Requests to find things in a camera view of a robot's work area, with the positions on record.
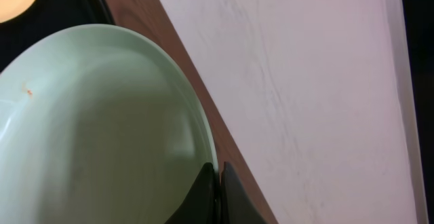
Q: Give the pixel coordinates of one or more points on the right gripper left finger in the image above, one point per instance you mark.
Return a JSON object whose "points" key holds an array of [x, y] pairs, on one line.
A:
{"points": [[198, 205]]}

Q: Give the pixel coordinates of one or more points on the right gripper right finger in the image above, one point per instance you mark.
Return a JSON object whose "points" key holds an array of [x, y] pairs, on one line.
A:
{"points": [[237, 208]]}

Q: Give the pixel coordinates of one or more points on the light blue plate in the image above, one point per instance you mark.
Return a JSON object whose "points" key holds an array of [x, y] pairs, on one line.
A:
{"points": [[98, 125]]}

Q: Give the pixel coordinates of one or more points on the round black serving tray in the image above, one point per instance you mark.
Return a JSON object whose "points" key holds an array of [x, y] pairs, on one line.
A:
{"points": [[45, 17]]}

